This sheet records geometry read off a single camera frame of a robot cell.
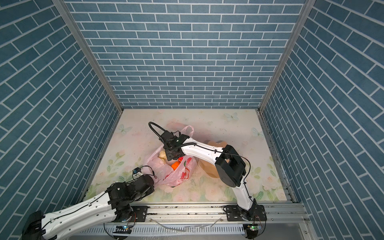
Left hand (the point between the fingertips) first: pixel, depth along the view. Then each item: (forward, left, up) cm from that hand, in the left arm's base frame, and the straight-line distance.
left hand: (156, 188), depth 81 cm
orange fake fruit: (+11, -10, +5) cm, 16 cm away
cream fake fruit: (+18, -2, +5) cm, 18 cm away
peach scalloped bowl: (+11, -30, +1) cm, 32 cm away
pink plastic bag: (+6, -5, +6) cm, 9 cm away
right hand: (+18, -7, +7) cm, 20 cm away
